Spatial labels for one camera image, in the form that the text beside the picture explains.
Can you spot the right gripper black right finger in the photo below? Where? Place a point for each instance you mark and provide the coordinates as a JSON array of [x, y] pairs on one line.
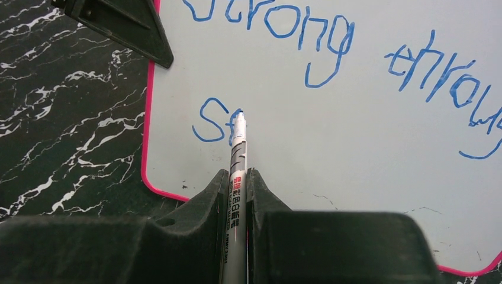
[[287, 246]]

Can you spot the white whiteboard marker pen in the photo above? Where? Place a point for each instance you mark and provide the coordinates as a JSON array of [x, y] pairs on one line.
[[235, 247]]

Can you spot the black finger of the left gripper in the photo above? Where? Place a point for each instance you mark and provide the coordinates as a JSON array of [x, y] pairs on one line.
[[133, 24]]

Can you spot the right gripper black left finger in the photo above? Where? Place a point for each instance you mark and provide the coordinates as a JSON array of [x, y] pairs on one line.
[[184, 246]]

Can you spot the pink-framed whiteboard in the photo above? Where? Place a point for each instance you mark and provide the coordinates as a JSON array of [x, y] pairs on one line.
[[350, 105]]

